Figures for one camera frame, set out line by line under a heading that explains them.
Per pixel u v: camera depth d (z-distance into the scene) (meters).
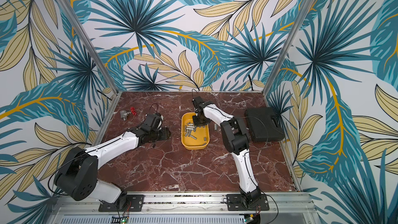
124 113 1.03
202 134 0.97
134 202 0.73
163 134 0.80
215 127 1.00
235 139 0.58
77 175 0.42
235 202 0.72
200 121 0.88
